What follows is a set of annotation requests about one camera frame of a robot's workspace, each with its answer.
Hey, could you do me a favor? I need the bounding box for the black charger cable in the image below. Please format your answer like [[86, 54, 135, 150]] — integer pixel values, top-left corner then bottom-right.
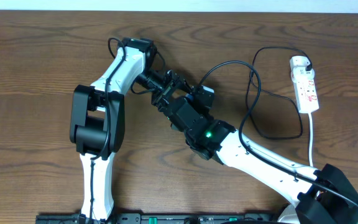
[[245, 46, 313, 141]]

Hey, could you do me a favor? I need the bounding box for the blue Galaxy smartphone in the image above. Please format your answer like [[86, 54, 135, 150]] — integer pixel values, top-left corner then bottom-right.
[[185, 93, 194, 101]]

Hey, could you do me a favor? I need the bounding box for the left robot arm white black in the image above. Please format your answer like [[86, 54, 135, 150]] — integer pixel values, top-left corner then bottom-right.
[[70, 37, 200, 223]]

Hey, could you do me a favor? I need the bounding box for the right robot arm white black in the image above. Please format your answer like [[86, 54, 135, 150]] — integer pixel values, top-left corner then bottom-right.
[[159, 86, 358, 223]]

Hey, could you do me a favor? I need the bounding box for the white power strip socket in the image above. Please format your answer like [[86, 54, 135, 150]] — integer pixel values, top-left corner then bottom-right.
[[290, 55, 319, 114]]

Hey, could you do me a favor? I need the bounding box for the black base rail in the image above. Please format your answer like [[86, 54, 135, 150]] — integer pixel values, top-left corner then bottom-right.
[[35, 213, 277, 224]]

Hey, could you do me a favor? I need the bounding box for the white power strip cord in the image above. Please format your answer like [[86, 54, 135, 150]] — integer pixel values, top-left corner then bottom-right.
[[308, 112, 315, 167]]

